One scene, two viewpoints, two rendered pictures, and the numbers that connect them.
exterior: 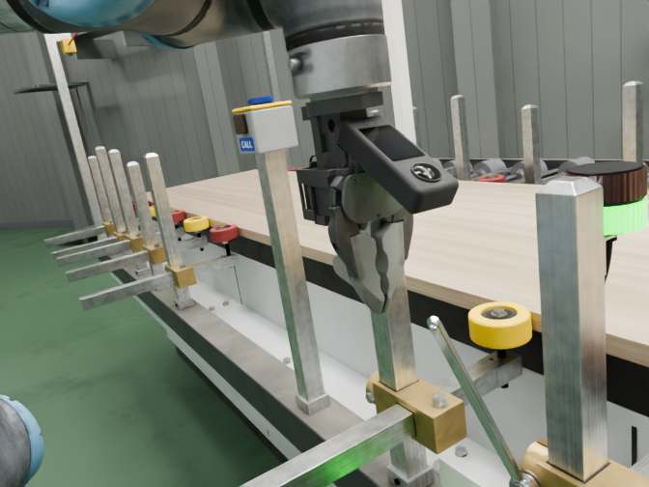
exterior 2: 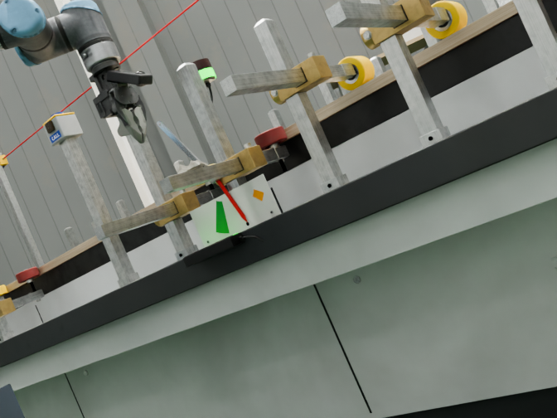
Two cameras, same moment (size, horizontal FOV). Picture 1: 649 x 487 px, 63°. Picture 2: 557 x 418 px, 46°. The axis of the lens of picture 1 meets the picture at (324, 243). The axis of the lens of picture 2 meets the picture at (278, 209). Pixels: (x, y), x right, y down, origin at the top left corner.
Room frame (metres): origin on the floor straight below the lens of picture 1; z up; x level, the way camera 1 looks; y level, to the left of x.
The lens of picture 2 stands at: (-1.06, 0.36, 0.67)
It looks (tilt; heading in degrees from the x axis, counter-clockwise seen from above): 1 degrees up; 337
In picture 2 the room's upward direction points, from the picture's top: 24 degrees counter-clockwise
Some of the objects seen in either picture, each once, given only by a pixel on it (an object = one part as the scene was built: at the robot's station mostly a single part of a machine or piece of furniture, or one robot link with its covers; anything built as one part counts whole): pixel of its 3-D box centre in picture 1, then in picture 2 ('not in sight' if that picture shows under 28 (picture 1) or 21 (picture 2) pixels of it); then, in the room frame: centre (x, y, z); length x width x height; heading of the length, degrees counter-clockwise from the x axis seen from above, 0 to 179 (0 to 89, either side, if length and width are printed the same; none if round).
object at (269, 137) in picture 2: not in sight; (276, 151); (0.44, -0.34, 0.85); 0.08 x 0.08 x 0.11
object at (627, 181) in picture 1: (604, 182); (199, 68); (0.42, -0.23, 1.11); 0.06 x 0.06 x 0.02
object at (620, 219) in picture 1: (605, 212); (203, 77); (0.42, -0.23, 1.09); 0.06 x 0.06 x 0.02
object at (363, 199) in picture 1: (348, 161); (113, 90); (0.52, -0.03, 1.15); 0.09 x 0.08 x 0.12; 30
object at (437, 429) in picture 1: (411, 405); (174, 209); (0.60, -0.08, 0.83); 0.13 x 0.06 x 0.05; 30
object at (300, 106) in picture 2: not in sight; (307, 120); (0.18, -0.32, 0.86); 0.03 x 0.03 x 0.48; 30
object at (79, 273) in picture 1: (141, 258); not in sight; (1.64, 0.58, 0.83); 0.43 x 0.03 x 0.04; 120
